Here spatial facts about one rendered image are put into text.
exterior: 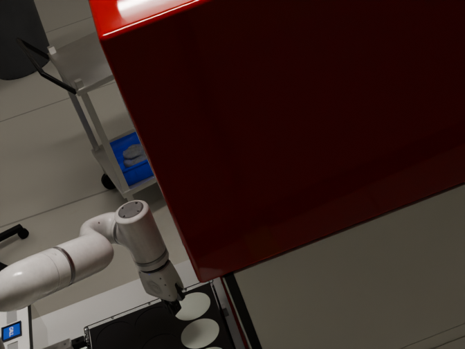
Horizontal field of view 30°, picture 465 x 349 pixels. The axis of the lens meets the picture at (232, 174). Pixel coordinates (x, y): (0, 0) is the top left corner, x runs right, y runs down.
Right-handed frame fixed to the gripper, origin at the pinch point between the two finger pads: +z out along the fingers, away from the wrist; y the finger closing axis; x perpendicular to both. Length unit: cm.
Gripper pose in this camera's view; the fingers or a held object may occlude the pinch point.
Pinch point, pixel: (173, 306)
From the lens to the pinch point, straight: 220.3
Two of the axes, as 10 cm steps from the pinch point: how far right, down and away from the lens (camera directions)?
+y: 7.9, 1.5, -6.0
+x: 5.5, -6.0, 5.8
